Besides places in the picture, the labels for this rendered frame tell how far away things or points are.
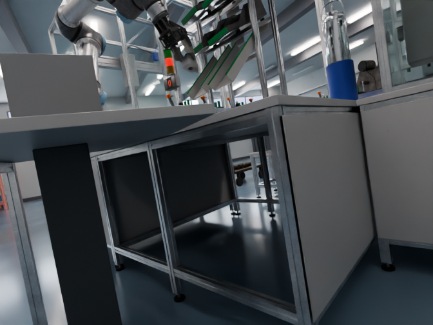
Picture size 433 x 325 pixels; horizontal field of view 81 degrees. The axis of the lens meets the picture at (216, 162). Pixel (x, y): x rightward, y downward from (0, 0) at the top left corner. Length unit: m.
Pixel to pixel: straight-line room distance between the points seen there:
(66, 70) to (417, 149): 1.41
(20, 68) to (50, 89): 0.09
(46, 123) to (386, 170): 1.33
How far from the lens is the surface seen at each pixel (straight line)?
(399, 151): 1.41
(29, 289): 1.56
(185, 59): 1.18
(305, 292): 0.89
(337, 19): 1.84
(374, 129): 1.42
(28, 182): 12.03
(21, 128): 0.63
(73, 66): 1.00
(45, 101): 0.97
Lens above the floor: 0.73
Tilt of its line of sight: 3 degrees down
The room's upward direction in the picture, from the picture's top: 9 degrees counter-clockwise
